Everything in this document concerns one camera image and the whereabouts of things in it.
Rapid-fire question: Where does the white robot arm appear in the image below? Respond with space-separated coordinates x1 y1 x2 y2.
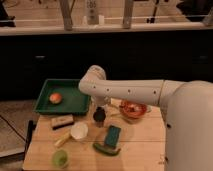
79 65 213 171

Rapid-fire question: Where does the green blue sponge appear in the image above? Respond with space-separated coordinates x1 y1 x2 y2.
104 125 121 148

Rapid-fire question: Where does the green plastic cup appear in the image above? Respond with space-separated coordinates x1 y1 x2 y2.
52 149 68 168

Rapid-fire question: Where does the green plastic tray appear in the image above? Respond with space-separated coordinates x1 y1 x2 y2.
34 79 90 116

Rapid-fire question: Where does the red bowl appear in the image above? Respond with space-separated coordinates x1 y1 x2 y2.
119 100 147 119

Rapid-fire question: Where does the green cucumber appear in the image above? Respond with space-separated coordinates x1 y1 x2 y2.
93 143 120 156

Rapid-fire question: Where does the wooden brush block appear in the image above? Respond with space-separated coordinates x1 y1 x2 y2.
51 115 74 130

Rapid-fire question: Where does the orange round fruit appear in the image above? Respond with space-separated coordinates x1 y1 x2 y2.
49 93 62 104

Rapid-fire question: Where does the white railing bar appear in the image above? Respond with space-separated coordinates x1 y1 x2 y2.
0 22 213 36

